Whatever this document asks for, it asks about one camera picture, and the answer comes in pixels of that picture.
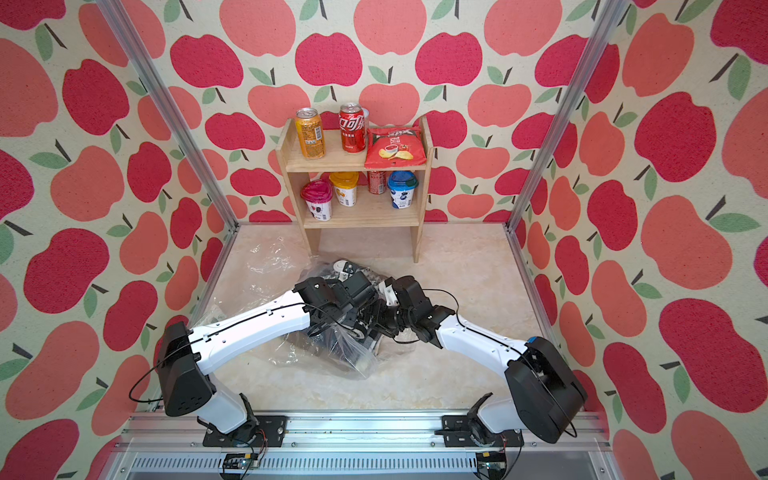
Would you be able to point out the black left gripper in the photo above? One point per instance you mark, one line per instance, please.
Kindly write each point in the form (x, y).
(355, 319)

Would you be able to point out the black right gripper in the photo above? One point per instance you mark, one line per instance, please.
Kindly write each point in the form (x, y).
(379, 318)

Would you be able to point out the clear plastic vacuum bag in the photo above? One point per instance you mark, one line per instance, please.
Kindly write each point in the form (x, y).
(265, 262)

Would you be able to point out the navy blue plaid scarf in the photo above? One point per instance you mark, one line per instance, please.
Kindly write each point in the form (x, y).
(338, 342)

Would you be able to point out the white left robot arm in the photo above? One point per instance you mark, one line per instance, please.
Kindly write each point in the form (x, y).
(189, 357)

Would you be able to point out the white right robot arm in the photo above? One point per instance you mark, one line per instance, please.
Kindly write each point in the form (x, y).
(544, 394)

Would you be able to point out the red chips bag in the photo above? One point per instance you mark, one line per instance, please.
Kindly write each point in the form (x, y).
(394, 147)

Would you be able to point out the wooden two-tier shelf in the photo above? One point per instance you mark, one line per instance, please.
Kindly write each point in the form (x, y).
(358, 197)

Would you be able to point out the pink lid cup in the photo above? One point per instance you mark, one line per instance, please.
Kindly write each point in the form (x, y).
(318, 197)

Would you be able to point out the yellow lid cup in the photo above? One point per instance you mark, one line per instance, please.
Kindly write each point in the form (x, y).
(345, 187)

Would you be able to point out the small red can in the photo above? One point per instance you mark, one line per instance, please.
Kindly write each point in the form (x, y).
(377, 182)

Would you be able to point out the blue lid cup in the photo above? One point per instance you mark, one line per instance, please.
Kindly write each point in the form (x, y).
(402, 186)

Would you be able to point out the orange drink can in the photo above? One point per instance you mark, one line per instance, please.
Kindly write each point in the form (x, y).
(310, 134)

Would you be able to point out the red cola can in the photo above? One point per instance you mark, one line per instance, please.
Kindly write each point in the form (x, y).
(352, 127)

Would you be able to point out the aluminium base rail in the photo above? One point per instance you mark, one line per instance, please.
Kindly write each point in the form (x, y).
(356, 444)

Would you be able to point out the aluminium frame post right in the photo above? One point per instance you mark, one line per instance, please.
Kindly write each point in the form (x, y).
(597, 42)

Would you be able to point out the aluminium frame post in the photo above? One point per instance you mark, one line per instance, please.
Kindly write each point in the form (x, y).
(597, 42)
(130, 40)

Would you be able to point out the aluminium frame post left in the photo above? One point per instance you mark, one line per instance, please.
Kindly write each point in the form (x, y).
(130, 40)

